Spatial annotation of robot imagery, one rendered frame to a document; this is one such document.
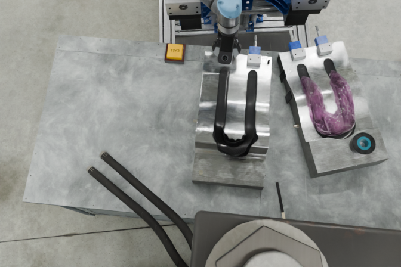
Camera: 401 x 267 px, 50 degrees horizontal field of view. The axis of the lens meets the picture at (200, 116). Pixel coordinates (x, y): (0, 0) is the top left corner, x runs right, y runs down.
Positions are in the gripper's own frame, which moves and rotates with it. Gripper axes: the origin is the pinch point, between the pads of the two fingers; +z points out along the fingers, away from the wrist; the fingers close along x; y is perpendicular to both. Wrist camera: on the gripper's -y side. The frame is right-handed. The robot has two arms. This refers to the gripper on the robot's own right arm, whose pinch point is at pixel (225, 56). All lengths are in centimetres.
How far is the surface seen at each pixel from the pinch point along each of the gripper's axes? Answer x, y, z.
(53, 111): 66, -25, 10
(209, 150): 2.9, -36.5, 3.8
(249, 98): -10.3, -15.4, 2.5
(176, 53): 20.0, 2.6, 6.6
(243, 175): -10.0, -44.5, 4.3
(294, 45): -26.4, 8.7, 3.4
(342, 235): -13, -70, -110
